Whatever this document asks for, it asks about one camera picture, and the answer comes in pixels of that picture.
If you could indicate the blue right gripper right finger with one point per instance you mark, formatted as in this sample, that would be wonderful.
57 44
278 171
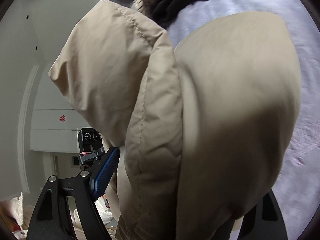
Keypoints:
264 221

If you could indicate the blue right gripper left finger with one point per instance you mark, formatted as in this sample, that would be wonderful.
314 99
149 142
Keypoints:
51 218

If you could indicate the beige puffer jacket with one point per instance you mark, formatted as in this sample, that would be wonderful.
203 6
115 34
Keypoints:
119 71

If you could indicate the white sleeve left forearm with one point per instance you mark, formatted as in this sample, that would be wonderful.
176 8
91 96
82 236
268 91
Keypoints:
16 216

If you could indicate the white drawer cabinet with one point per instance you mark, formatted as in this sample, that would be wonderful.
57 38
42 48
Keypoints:
54 123

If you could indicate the lavender embossed bed blanket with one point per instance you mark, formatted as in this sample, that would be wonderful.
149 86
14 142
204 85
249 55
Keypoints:
249 73

